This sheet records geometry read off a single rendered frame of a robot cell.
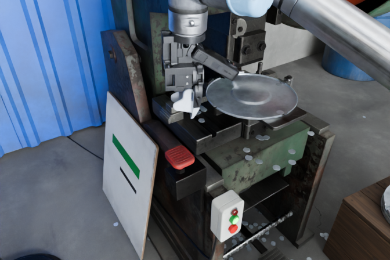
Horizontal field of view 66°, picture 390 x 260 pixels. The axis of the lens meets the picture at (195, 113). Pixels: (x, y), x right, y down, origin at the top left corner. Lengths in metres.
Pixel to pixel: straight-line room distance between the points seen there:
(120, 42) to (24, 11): 0.83
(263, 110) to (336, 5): 0.42
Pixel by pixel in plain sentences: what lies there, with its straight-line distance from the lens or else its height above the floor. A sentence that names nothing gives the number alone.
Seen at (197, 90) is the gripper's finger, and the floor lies 0.96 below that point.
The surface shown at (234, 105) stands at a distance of 0.92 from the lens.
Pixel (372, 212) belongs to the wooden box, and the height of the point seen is 0.35.
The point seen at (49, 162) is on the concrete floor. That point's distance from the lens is 2.07.
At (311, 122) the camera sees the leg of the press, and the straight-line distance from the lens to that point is 1.16.
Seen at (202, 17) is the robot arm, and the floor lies 1.11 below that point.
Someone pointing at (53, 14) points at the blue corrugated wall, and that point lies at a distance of 1.93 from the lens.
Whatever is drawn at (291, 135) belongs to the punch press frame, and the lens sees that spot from 1.06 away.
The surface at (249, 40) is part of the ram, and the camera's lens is 0.91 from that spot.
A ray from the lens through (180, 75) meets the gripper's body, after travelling 0.62.
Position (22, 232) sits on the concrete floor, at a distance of 1.75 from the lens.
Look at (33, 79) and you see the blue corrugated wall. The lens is 2.02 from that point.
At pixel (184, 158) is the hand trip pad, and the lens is 0.75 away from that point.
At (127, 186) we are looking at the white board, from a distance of 1.40.
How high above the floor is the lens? 1.26
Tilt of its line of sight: 33 degrees down
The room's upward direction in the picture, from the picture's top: straight up
